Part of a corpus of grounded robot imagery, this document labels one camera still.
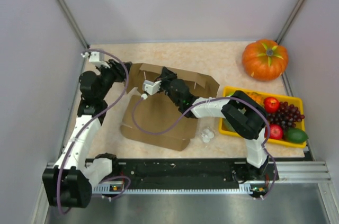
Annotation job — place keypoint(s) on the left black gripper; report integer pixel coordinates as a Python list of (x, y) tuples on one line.
[(117, 69)]

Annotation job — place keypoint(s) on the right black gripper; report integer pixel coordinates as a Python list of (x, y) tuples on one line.
[(166, 76)]

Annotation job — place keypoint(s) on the brown cardboard box sheet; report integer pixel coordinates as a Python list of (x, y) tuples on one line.
[(156, 120)]

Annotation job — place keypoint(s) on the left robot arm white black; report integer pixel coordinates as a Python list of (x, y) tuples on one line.
[(70, 182)]

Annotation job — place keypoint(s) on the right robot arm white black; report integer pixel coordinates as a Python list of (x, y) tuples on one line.
[(246, 117)]

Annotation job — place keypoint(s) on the clear plastic bits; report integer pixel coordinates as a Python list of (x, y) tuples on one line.
[(206, 135)]

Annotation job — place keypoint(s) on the green melon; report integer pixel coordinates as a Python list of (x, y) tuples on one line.
[(228, 126)]

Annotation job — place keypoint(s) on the orange flower decoration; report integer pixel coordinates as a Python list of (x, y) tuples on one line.
[(258, 98)]

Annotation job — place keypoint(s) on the orange pumpkin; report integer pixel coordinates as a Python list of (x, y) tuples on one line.
[(265, 60)]

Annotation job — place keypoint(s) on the red apple upper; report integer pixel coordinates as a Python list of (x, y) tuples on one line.
[(271, 104)]

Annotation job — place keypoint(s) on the red apple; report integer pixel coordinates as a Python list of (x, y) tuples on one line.
[(276, 132), (271, 104)]

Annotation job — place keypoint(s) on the red apple lower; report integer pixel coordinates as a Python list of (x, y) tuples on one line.
[(276, 132)]

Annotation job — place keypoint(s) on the purple grape bunch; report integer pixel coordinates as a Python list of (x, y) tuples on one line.
[(286, 116)]

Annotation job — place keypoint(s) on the green avocado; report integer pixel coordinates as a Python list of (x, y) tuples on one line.
[(295, 136)]

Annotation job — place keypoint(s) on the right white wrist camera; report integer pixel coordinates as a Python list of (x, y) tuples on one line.
[(150, 88)]

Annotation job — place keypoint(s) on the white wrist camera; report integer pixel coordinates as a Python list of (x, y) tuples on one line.
[(95, 58), (150, 88)]

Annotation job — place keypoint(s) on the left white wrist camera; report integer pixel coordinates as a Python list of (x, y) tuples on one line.
[(95, 58)]

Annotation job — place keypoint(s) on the left corner aluminium post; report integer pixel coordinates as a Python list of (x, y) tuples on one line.
[(72, 22)]

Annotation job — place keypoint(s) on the corner aluminium post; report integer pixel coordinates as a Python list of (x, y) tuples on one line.
[(291, 18), (72, 22)]

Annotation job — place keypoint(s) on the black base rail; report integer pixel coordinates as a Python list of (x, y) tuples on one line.
[(177, 174)]

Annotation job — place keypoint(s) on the aluminium frame beam front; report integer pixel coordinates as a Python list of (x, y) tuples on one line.
[(286, 172)]

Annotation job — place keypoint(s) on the right corner aluminium post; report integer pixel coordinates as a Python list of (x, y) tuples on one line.
[(291, 18)]

